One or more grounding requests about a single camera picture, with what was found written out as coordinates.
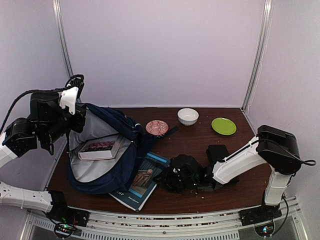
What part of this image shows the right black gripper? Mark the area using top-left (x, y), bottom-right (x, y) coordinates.
top-left (153, 167), bottom-right (198, 194)

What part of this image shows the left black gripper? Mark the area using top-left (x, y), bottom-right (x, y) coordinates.
top-left (41, 101), bottom-right (86, 146)

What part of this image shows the blue Humor book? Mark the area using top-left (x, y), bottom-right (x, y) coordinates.
top-left (109, 152), bottom-right (170, 213)

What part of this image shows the Designer Fate flower book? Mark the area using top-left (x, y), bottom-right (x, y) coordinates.
top-left (78, 134), bottom-right (123, 161)

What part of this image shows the navy blue backpack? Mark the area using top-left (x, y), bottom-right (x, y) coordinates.
top-left (65, 102), bottom-right (180, 195)

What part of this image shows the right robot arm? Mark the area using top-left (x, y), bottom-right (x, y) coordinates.
top-left (154, 125), bottom-right (316, 226)

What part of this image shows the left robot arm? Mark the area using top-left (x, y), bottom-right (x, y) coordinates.
top-left (0, 86), bottom-right (86, 222)

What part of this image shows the black pencil case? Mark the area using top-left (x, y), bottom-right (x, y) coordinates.
top-left (204, 144), bottom-right (240, 185)

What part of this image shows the red patterned small bowl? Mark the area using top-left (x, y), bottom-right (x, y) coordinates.
top-left (145, 119), bottom-right (169, 138)

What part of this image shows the white ceramic bowl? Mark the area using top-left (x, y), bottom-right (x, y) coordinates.
top-left (177, 108), bottom-right (199, 127)

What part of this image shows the green plate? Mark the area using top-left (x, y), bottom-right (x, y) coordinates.
top-left (211, 117), bottom-right (237, 136)

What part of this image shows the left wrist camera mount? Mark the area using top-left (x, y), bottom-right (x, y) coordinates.
top-left (59, 74), bottom-right (85, 115)

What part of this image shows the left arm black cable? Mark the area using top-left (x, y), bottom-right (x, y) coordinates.
top-left (0, 86), bottom-right (68, 133)

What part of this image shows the front aluminium rail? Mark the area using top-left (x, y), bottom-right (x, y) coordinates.
top-left (24, 203), bottom-right (303, 240)

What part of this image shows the left aluminium frame post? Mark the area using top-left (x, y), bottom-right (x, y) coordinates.
top-left (52, 0), bottom-right (74, 77)

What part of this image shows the aluminium frame post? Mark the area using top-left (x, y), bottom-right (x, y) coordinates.
top-left (52, 0), bottom-right (74, 77)
top-left (241, 0), bottom-right (273, 113)

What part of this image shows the right aluminium frame post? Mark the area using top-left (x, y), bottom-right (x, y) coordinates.
top-left (241, 0), bottom-right (273, 113)

